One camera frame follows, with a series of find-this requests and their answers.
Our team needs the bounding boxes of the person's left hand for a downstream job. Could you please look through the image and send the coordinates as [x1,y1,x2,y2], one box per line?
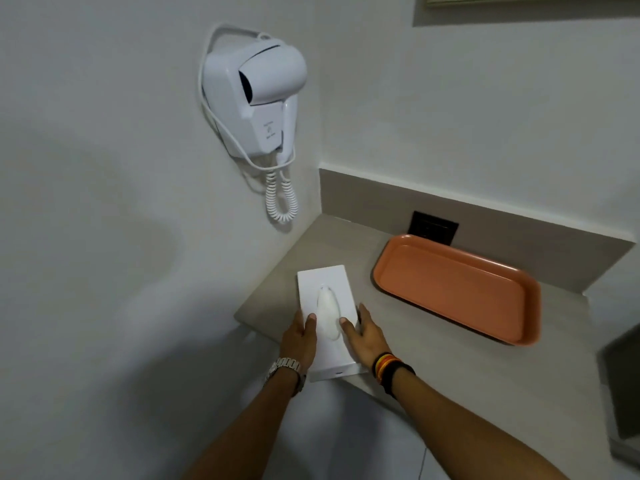
[279,312,318,373]

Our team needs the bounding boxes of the person's right hand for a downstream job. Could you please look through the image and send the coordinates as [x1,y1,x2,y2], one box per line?
[339,303,393,366]

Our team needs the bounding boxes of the white tissue box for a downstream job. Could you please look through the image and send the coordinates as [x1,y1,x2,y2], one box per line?
[297,265,371,383]

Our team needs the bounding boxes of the person's left forearm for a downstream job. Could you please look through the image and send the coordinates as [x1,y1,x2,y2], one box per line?
[182,367,307,480]

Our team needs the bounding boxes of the person's right forearm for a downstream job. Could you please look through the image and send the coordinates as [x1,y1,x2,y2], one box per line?
[392,367,571,480]

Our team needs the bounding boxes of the silver wristwatch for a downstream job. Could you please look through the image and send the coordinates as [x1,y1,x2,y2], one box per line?
[265,357,307,395]

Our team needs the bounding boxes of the striped colourful wristbands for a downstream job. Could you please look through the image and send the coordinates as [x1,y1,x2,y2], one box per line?
[371,352,401,385]

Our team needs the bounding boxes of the black wristband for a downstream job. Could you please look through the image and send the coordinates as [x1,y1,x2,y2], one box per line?
[381,362,417,399]

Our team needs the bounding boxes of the orange plastic tray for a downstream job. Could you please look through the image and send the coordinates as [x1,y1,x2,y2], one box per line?
[371,234,542,346]

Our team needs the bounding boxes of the black wall socket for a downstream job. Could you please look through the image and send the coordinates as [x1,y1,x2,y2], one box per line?
[408,211,460,245]

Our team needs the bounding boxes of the white coiled hair dryer cord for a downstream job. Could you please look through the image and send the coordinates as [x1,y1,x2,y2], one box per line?
[199,70,300,224]

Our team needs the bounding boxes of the white wall-mounted hair dryer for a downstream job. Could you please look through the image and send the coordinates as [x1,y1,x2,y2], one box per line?
[200,26,309,160]

